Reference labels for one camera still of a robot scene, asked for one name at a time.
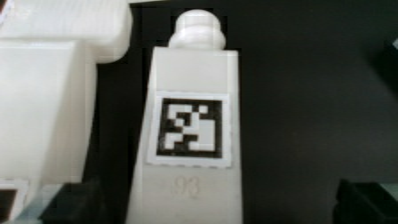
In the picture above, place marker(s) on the white short tagged block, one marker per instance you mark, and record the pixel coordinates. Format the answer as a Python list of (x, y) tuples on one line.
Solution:
[(187, 173)]

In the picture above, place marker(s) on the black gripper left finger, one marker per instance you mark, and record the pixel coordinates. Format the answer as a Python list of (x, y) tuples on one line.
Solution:
[(68, 204)]

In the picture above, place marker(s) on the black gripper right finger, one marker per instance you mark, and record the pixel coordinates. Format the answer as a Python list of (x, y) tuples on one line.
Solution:
[(366, 203)]

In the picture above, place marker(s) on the white long chair leg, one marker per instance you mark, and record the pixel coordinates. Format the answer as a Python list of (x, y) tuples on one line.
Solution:
[(47, 110), (89, 20)]

